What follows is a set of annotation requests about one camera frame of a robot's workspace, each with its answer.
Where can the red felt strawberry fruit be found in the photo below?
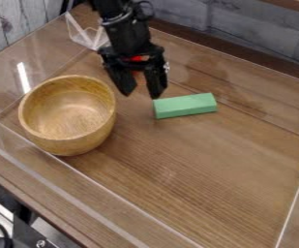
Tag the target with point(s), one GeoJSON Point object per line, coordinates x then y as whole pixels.
{"type": "Point", "coordinates": [140, 58]}

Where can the green rectangular block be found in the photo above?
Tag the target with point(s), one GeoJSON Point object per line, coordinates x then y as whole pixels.
{"type": "Point", "coordinates": [185, 105]}

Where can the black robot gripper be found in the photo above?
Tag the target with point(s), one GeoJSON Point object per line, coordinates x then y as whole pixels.
{"type": "Point", "coordinates": [125, 20]}

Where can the black metal table bracket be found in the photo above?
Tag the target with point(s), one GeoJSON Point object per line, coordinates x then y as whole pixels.
{"type": "Point", "coordinates": [26, 237]}

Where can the clear acrylic tray enclosure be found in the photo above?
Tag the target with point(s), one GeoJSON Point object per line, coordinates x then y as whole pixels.
{"type": "Point", "coordinates": [205, 181]}

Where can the wooden bowl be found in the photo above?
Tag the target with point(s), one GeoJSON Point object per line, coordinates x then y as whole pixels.
{"type": "Point", "coordinates": [68, 114]}

